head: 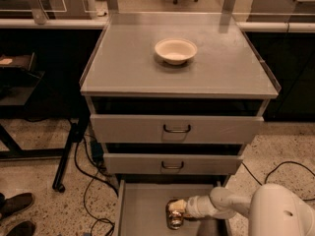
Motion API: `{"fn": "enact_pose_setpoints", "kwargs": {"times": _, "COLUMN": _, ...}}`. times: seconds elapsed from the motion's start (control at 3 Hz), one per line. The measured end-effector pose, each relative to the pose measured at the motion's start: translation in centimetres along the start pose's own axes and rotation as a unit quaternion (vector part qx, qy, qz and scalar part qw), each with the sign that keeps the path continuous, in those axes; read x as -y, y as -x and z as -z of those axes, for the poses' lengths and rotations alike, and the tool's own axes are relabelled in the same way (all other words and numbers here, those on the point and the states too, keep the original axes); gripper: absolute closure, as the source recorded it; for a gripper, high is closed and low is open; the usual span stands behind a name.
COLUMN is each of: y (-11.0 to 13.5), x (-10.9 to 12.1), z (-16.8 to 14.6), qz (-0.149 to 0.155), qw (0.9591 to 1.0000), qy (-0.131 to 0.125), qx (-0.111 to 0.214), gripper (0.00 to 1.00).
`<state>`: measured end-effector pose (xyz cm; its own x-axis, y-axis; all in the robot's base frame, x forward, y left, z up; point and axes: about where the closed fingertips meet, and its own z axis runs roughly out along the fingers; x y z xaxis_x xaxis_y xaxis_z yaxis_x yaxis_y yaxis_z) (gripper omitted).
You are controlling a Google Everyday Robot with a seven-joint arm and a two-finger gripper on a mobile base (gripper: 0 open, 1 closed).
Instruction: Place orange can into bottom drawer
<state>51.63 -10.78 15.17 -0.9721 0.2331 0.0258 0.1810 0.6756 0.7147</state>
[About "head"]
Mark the crushed orange soda can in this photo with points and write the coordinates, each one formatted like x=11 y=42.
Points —
x=174 y=217

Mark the white paper bowl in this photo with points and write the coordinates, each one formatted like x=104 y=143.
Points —
x=176 y=51

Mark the middle grey drawer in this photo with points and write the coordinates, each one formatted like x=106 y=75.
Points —
x=171 y=164

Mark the grey drawer cabinet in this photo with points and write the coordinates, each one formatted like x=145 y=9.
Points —
x=125 y=64

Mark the dark shoe lower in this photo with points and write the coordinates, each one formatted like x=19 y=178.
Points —
x=25 y=228

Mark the top grey drawer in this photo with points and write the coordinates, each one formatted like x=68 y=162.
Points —
x=138 y=120

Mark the bottom grey drawer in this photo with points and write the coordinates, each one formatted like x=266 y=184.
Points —
x=142 y=211

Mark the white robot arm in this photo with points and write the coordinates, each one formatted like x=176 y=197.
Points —
x=273 y=210

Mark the black power adapter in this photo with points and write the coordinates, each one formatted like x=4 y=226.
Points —
x=97 y=152

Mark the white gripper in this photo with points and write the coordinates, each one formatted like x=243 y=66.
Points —
x=196 y=206

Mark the grey drawer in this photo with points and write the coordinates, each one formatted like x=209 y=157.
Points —
x=171 y=164
x=142 y=211
x=138 y=120

